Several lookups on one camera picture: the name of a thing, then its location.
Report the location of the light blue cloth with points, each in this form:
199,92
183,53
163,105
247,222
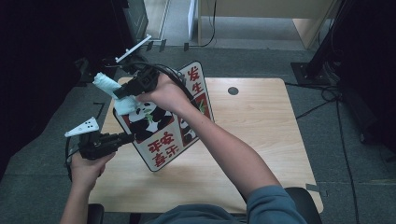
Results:
124,105

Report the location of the round black table grommet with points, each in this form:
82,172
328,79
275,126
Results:
233,90

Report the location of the grey tape strip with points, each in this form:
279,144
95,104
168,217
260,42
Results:
313,187

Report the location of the person's blue shirt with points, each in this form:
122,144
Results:
274,208

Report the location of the black metal stand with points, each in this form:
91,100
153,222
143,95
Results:
323,46

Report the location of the black computer case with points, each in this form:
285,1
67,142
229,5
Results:
135,18

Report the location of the person's left hand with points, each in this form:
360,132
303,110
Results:
87,172

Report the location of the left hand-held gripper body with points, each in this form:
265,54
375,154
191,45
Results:
96,146

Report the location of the person's right hand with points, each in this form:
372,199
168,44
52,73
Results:
168,95

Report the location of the black stand base plate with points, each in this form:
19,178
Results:
93,76

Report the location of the light wooden desk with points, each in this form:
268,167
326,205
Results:
264,9

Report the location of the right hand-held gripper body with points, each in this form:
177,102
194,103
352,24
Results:
146,79

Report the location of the black chair armrest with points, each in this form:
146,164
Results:
306,202
96,214

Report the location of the panda print sign board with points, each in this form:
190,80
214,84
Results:
162,146

